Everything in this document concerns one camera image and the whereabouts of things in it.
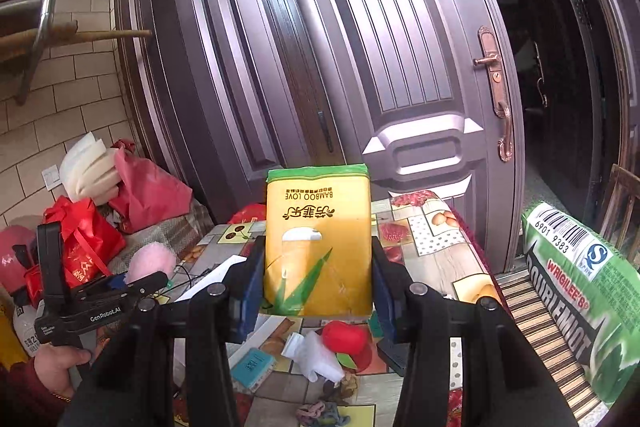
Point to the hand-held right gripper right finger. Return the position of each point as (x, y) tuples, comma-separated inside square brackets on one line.
[(384, 307)]

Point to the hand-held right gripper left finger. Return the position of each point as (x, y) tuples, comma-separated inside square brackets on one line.
[(246, 307)]

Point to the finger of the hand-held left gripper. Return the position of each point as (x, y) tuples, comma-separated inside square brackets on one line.
[(114, 281), (150, 282)]

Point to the white cardboard box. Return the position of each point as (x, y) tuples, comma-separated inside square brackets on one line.
[(215, 276)]

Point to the red plush apple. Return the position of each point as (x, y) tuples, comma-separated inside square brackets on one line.
[(342, 337)]

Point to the white foam strip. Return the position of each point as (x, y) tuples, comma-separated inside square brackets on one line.
[(320, 357)]

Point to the yellow tissue pack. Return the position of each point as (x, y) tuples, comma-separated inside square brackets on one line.
[(320, 217)]

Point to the person's left forearm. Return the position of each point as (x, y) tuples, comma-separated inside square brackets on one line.
[(25, 399)]

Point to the person's left hand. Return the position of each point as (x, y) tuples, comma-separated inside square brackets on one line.
[(55, 364)]

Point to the white plastic bottle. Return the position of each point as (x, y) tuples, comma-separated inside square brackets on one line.
[(26, 329)]

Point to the red gift bag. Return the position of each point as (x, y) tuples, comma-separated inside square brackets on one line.
[(75, 237)]

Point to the teal sponge block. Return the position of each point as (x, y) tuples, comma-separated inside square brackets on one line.
[(255, 367)]

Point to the fruit print tablecloth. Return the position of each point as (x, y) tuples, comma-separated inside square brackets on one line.
[(435, 252)]

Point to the pink helmet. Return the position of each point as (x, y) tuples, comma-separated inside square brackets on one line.
[(12, 257)]

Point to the pink cloth bag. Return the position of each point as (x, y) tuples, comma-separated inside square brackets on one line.
[(145, 192)]

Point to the red plastic bag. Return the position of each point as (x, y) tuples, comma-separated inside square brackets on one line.
[(247, 213)]

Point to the stack of white foam sheets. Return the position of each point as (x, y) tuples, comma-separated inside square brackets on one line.
[(87, 172)]

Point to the black door bolt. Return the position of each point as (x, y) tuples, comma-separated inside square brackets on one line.
[(325, 131)]

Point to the green gum-print pillow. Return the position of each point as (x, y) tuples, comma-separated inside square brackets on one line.
[(590, 307)]

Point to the purple metal door leaf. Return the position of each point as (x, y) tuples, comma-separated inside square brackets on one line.
[(210, 57), (390, 32)]

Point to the wooden stick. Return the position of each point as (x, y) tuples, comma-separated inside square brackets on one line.
[(75, 38)]

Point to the wooden chair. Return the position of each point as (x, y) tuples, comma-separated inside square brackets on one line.
[(620, 202)]

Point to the metal pipe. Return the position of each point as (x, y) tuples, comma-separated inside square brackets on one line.
[(44, 17)]

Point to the open dark door leaf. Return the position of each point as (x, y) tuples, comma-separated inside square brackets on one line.
[(605, 32)]

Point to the white wall socket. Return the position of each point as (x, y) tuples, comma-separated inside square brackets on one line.
[(52, 177)]

